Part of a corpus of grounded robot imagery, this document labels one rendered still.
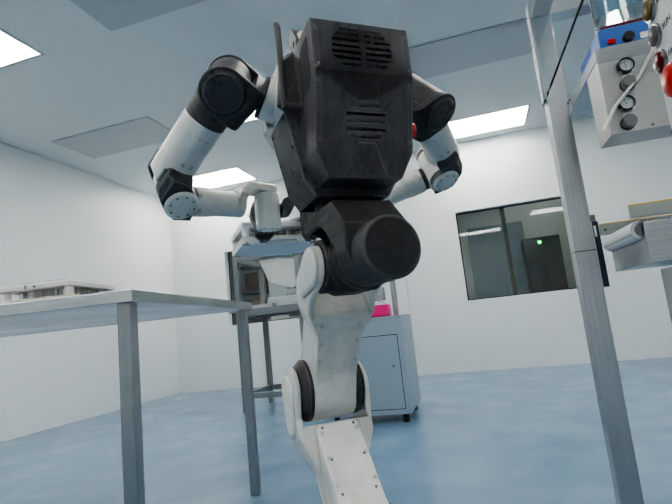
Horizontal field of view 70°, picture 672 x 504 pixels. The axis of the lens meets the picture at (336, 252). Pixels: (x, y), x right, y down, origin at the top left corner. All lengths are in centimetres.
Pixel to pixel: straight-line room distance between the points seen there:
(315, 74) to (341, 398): 70
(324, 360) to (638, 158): 593
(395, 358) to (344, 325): 252
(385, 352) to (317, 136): 283
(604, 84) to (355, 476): 111
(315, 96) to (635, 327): 583
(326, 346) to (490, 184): 549
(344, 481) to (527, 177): 566
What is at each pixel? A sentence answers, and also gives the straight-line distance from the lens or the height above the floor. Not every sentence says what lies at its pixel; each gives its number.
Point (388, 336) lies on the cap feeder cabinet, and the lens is 357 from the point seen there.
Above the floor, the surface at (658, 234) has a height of 86.
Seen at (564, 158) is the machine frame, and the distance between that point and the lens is 169.
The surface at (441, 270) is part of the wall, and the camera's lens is 627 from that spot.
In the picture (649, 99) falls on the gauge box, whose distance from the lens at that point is 145.
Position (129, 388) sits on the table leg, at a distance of 146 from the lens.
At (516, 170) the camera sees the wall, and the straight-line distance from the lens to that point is 649.
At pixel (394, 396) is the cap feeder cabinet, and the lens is 361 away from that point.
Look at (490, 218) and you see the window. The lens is 644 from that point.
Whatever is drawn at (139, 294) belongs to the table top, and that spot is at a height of 87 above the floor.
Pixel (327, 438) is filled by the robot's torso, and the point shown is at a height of 48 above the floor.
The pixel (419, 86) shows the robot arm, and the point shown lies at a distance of 117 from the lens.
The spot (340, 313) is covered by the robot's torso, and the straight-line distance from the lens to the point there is 105.
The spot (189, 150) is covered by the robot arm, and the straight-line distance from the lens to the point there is 107.
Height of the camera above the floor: 73
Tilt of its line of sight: 9 degrees up
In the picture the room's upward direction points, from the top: 6 degrees counter-clockwise
